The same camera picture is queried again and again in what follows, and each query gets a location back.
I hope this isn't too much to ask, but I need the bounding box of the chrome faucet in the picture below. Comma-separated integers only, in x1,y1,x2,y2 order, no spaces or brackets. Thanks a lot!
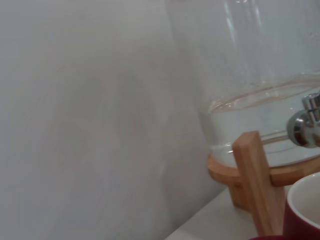
286,92,320,148

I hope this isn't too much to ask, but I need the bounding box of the wooden dispenser stand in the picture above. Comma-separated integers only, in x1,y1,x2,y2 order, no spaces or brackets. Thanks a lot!
206,130,320,237

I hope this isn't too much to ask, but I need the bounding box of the glass water dispenser jar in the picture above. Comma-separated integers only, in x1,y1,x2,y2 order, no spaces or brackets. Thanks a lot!
169,0,320,169

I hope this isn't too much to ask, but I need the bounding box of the red ceramic cup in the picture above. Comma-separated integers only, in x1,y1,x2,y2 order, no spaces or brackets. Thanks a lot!
247,174,320,240

